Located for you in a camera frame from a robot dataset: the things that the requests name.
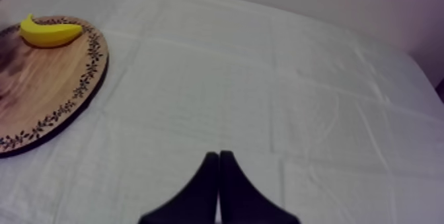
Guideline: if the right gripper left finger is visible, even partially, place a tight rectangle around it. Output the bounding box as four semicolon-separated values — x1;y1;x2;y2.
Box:
137;151;221;224

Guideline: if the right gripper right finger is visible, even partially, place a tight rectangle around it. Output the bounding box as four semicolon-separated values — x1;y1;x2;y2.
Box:
219;149;302;224

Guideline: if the round wooden board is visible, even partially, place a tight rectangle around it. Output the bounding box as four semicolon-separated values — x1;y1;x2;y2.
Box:
0;16;110;159

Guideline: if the yellow toy banana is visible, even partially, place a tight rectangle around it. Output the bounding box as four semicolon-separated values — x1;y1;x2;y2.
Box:
18;13;84;48

